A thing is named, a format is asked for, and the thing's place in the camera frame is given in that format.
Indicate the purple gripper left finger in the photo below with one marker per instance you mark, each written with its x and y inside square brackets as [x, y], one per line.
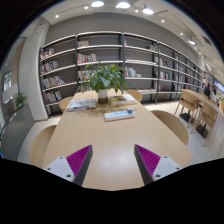
[73, 167]

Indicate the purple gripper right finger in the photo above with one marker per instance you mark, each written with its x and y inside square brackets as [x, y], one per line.
[152, 166]

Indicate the small blue red charger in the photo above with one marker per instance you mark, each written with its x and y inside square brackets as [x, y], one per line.
[129, 110]

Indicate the wooden chair near left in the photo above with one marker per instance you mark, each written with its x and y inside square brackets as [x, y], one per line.
[39, 146]

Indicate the wooden chair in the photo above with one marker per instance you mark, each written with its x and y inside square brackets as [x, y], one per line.
[174, 124]
[135, 94]
[64, 103]
[39, 146]

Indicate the wooden chair near right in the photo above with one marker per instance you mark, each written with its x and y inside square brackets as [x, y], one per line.
[174, 124]

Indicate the white power strip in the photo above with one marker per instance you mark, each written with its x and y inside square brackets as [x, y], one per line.
[118, 115]

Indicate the white magazine on table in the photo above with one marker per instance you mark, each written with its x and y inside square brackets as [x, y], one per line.
[81, 104]

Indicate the wooden chair far left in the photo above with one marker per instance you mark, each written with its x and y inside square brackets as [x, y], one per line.
[64, 103]

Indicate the wooden chair far right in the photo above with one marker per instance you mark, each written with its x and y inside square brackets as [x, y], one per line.
[135, 94]

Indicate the yellow-green book on table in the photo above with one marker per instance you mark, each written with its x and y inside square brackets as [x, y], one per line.
[125, 99]

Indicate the wooden stool right back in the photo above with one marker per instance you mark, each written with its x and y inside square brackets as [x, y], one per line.
[189, 100]

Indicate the wooden stool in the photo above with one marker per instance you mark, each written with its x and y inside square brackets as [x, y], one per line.
[208, 114]
[189, 100]

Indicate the wooden stool right front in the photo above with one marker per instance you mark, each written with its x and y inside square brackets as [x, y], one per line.
[208, 114]

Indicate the white plant pot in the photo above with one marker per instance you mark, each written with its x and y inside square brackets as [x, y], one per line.
[103, 96]

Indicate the small plant at left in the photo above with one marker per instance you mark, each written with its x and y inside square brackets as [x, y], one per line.
[20, 100]

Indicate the green potted plant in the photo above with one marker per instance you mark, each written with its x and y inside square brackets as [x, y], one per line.
[102, 77]

